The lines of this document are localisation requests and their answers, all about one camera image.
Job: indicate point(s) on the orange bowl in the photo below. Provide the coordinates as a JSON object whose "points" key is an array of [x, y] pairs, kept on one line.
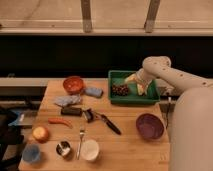
{"points": [[73, 85]]}

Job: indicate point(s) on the green plastic tray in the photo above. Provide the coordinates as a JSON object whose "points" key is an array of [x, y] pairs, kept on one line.
{"points": [[117, 77]]}

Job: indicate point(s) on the orange carrot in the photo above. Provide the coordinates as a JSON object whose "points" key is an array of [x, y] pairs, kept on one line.
{"points": [[59, 121]]}

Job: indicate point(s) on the blue sponge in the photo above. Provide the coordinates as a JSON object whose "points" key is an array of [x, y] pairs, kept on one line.
{"points": [[94, 92]]}

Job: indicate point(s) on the white cup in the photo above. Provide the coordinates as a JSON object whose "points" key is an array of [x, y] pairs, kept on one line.
{"points": [[90, 150]]}

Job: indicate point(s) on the black rectangular block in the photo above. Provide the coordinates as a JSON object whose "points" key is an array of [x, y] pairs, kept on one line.
{"points": [[71, 111]]}

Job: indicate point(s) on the small metal cup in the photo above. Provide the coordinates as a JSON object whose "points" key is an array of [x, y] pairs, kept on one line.
{"points": [[63, 148]]}

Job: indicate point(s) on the blue plastic cup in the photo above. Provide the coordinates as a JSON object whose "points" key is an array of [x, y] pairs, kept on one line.
{"points": [[31, 153]]}

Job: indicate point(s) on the purple bowl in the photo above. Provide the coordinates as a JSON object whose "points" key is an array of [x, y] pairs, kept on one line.
{"points": [[149, 126]]}

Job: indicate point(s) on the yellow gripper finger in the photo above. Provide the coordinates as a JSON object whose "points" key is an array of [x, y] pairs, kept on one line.
{"points": [[130, 79], [141, 89]]}

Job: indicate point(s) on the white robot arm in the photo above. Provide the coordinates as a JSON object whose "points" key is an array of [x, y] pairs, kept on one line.
{"points": [[191, 146]]}

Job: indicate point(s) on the silver fork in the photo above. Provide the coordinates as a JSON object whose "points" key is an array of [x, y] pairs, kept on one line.
{"points": [[81, 135]]}

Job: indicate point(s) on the black chair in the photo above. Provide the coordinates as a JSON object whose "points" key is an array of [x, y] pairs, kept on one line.
{"points": [[9, 135]]}

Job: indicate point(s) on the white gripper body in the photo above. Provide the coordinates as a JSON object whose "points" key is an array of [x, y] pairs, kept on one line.
{"points": [[143, 77]]}

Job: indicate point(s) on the black handled peeler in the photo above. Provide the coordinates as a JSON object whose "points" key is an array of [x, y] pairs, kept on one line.
{"points": [[91, 116]]}

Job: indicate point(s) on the dark purple grape bunch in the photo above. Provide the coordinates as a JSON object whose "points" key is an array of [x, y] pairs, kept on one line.
{"points": [[120, 90]]}

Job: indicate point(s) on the crumpled grey cloth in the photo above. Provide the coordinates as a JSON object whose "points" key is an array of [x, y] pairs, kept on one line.
{"points": [[67, 100]]}

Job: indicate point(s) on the red yellow apple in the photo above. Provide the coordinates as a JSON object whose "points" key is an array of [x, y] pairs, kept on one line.
{"points": [[41, 134]]}

